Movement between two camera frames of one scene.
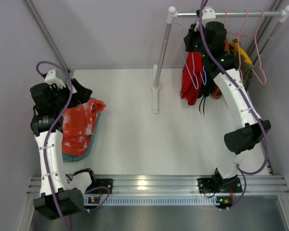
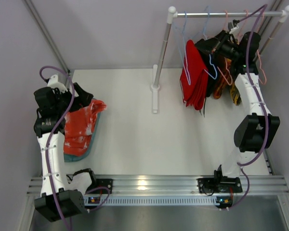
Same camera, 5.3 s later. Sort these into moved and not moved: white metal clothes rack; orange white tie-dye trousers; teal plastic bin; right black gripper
Moved: right black gripper
Not moved: teal plastic bin; orange white tie-dye trousers; white metal clothes rack
